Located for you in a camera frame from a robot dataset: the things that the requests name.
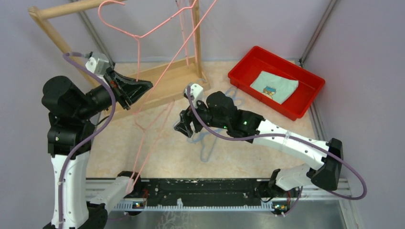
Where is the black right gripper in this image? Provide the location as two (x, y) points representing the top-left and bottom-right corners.
(174, 95), (229, 138)

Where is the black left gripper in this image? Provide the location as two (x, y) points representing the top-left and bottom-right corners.
(75, 66), (153, 120)

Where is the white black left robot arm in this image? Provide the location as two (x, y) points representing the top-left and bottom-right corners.
(42, 68), (153, 229)

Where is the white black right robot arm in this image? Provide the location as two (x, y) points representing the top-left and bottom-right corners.
(174, 91), (342, 197)

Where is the wooden hanger rack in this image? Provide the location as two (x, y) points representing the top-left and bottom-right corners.
(28, 0), (210, 111)

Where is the red plastic bin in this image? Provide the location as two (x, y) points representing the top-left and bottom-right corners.
(228, 46), (325, 121)

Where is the light green folded cloth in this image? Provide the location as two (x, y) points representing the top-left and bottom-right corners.
(250, 71), (299, 104)

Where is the blue wire hanger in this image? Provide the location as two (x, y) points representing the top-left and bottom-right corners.
(225, 86), (245, 107)
(187, 130), (218, 163)

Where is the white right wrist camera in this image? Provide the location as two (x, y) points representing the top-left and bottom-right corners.
(184, 83), (204, 108)

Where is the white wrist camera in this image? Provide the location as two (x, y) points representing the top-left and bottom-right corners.
(85, 52), (111, 77)
(184, 83), (204, 108)

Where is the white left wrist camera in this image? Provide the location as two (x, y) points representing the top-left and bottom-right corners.
(85, 52), (111, 77)

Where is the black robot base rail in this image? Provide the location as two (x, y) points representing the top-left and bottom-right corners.
(114, 177), (301, 209)

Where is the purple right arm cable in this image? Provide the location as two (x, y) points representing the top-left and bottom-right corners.
(186, 85), (368, 217)

